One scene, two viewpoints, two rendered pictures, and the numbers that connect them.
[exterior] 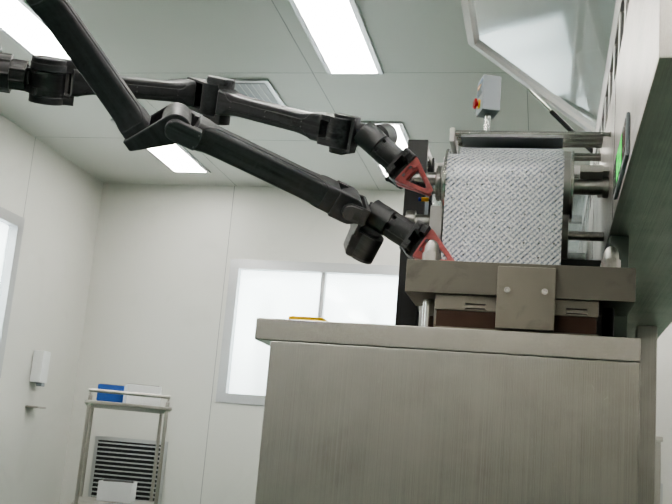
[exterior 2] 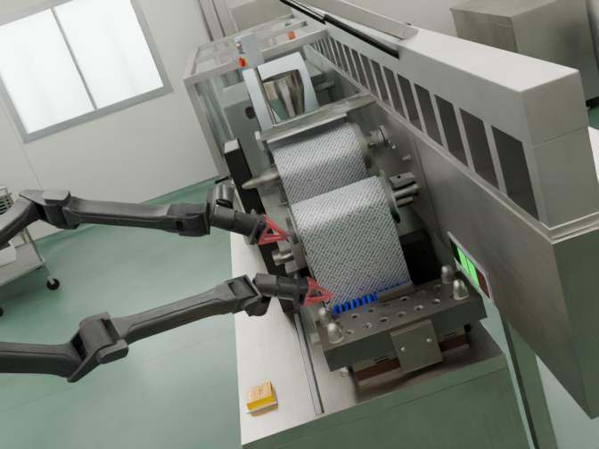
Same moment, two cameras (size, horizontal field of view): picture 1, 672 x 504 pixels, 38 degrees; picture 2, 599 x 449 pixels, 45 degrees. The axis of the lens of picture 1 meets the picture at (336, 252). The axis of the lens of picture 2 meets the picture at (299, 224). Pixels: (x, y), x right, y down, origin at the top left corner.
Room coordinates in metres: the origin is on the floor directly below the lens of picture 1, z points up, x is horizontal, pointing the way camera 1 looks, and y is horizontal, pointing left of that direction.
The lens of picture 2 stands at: (0.25, 0.14, 1.90)
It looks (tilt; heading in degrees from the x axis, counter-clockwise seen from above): 20 degrees down; 348
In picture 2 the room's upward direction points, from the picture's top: 19 degrees counter-clockwise
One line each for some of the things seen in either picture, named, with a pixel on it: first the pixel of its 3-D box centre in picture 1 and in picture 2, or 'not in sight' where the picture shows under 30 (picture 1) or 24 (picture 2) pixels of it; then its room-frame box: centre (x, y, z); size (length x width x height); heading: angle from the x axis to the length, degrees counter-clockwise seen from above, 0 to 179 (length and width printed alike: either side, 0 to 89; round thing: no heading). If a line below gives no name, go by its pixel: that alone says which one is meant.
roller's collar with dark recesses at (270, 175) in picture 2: not in sight; (271, 176); (2.23, -0.26, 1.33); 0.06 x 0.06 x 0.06; 77
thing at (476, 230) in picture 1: (500, 244); (360, 269); (1.90, -0.33, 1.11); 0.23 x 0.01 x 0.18; 77
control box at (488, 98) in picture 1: (485, 96); (247, 52); (2.51, -0.37, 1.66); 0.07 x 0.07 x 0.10; 5
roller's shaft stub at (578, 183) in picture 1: (590, 187); (403, 191); (1.92, -0.51, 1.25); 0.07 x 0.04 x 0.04; 77
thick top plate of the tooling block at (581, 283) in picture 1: (518, 288); (397, 319); (1.77, -0.34, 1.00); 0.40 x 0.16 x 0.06; 77
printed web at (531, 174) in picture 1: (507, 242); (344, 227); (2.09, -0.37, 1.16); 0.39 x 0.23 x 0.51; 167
